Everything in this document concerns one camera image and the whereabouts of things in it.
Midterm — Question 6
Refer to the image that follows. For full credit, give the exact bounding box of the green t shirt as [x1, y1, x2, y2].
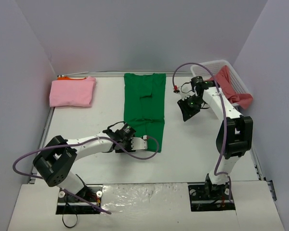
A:
[123, 73, 166, 153]

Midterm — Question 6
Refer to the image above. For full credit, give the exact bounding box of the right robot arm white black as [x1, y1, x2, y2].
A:
[177, 76, 253, 199]

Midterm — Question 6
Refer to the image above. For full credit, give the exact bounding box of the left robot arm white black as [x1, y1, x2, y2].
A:
[33, 123, 136, 201]

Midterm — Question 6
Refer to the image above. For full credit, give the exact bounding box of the red t shirt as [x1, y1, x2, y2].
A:
[215, 65, 253, 110]

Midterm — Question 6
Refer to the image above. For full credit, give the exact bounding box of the white plastic basket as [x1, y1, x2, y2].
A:
[190, 60, 251, 108]

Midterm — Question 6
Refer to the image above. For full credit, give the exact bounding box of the folded pink t shirt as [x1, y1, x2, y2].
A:
[49, 77, 96, 107]

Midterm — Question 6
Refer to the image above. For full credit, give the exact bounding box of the folded orange t shirt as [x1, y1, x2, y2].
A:
[57, 76, 87, 81]

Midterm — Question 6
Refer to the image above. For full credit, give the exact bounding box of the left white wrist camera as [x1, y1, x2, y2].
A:
[131, 135, 148, 151]

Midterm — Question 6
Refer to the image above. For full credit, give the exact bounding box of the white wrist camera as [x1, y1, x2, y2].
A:
[131, 135, 148, 151]
[173, 87, 194, 101]

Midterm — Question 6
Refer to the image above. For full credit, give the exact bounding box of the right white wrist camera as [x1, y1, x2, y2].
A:
[173, 87, 194, 101]

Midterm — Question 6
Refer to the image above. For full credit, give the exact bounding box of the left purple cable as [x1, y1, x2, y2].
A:
[12, 136, 160, 215]

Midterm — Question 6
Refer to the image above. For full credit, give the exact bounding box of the purple cable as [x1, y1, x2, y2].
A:
[12, 136, 160, 215]
[172, 63, 233, 203]

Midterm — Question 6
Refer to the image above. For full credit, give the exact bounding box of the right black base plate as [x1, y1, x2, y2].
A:
[188, 183, 236, 212]

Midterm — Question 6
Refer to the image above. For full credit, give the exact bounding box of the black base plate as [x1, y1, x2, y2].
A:
[188, 183, 236, 212]
[56, 185, 103, 215]

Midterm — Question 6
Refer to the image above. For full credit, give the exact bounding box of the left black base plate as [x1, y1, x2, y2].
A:
[56, 185, 103, 215]

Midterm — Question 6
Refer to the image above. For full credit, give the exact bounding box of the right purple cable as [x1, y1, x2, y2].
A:
[172, 63, 233, 203]

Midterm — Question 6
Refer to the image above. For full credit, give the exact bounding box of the thin black cable loop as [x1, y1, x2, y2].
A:
[62, 213, 78, 229]

